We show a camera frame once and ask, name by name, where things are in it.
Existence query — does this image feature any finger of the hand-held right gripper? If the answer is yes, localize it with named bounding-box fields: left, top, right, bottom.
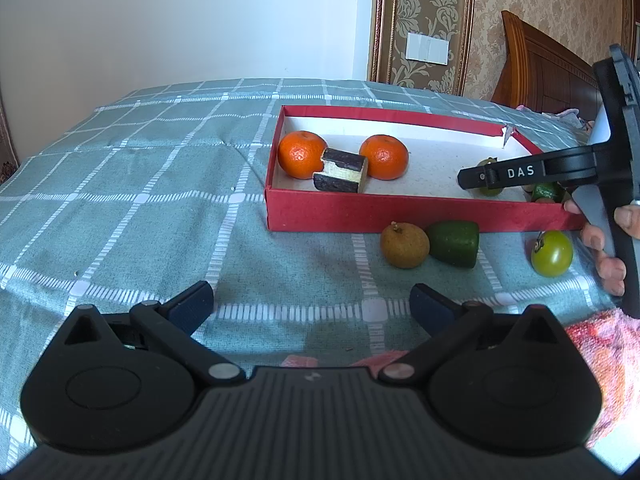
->
left=457, top=146, right=598, bottom=193

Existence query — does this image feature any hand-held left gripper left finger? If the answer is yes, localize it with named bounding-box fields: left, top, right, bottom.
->
left=65, top=281, right=246, bottom=386

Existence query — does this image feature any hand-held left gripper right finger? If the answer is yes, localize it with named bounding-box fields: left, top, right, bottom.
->
left=377, top=283, right=556, bottom=385

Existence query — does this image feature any green tomato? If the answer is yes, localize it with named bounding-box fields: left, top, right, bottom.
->
left=475, top=158, right=504, bottom=197
left=530, top=230, right=574, bottom=278

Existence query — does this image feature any red cardboard box tray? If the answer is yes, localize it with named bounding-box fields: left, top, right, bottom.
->
left=264, top=105, right=588, bottom=234

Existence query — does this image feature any orange mandarin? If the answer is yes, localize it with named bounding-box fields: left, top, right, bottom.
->
left=359, top=134, right=410, bottom=181
left=277, top=130, right=328, bottom=180

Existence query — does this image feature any chocolate cake slice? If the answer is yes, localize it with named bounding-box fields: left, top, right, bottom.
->
left=312, top=147, right=369, bottom=194

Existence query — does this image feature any person's right hand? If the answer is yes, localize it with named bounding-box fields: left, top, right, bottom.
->
left=562, top=200, right=640, bottom=297

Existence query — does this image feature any pale pink pillow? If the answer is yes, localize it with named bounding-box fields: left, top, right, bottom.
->
left=515, top=104, right=596, bottom=133

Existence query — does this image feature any teal checked bedsheet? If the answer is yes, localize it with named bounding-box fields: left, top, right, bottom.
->
left=0, top=78, right=626, bottom=461

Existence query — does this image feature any wooden headboard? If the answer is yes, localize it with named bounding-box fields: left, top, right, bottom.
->
left=491, top=10, right=608, bottom=116

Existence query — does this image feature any pink towel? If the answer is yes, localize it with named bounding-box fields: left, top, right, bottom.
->
left=280, top=308, right=628, bottom=450

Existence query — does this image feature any white wall switch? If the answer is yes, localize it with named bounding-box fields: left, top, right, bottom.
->
left=406, top=31, right=449, bottom=66

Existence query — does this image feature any ornate wall panel frame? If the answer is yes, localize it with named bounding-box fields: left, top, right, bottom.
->
left=367, top=0, right=477, bottom=97

